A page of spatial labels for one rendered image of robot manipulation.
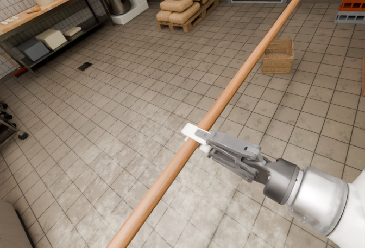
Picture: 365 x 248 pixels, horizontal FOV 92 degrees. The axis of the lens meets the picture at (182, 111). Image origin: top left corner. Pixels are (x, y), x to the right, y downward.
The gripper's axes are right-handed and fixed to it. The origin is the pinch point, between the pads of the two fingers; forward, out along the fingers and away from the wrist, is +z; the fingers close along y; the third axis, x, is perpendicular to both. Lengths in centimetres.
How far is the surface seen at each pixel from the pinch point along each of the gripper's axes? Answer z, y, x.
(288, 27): 43, 118, 278
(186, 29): 205, 110, 232
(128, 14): 396, 102, 251
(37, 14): 419, 28, 84
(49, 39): 434, 74, 75
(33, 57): 433, 86, 30
